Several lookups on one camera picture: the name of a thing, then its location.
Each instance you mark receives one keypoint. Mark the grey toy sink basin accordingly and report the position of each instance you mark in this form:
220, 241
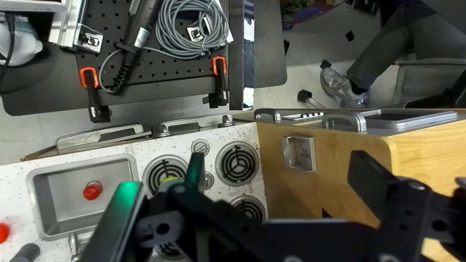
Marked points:
72, 197

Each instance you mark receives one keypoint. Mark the black spiral stove burner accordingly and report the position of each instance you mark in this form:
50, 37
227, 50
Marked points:
251, 208
236, 164
160, 168

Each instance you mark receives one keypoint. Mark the red plush toy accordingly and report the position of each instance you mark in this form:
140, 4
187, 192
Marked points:
92, 192

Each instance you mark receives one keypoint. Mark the orange black clamp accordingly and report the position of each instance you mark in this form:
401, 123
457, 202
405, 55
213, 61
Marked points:
98, 113
220, 96

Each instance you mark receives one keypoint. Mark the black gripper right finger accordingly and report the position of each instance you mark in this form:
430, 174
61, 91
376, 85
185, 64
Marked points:
374, 186

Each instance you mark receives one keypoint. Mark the wooden toy kitchen cabinet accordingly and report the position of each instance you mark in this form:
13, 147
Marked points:
348, 197

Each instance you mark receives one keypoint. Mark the yellow green toy lemon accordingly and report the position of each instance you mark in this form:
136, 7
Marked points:
168, 183

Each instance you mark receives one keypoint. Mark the black perforated board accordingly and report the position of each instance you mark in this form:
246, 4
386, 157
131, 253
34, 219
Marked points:
185, 37

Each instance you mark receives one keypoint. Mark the orange black left clamp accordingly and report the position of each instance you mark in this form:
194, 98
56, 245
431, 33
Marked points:
98, 113

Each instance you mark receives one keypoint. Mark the orange black right clamp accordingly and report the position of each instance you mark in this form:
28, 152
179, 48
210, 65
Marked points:
220, 96

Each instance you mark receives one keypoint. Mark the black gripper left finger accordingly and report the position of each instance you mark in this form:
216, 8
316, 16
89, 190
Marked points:
195, 171

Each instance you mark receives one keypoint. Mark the clear plastic water bottle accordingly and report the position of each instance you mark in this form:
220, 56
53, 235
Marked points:
338, 87

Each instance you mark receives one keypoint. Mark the person's grey trouser leg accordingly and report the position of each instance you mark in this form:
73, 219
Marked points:
412, 27

